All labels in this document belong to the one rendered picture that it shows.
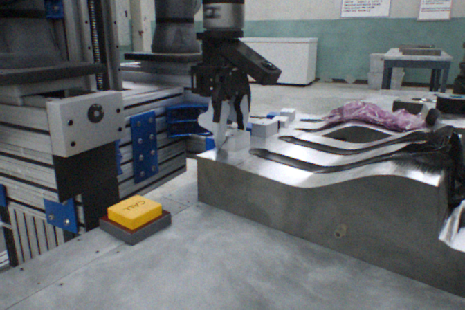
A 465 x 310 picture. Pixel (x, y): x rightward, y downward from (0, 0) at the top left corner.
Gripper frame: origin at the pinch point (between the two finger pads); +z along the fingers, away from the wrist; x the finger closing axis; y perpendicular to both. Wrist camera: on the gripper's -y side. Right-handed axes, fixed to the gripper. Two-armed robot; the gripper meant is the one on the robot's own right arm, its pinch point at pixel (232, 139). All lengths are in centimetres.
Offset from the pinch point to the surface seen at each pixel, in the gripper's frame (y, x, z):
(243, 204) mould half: -8.2, 8.3, 7.9
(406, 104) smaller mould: -15, -78, 4
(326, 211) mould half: -22.5, 8.3, 4.6
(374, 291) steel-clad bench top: -30.9, 13.4, 10.3
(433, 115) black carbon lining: -27, -47, 1
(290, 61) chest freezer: 297, -601, 40
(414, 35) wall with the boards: 105, -727, -8
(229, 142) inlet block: -1.0, 2.5, -0.2
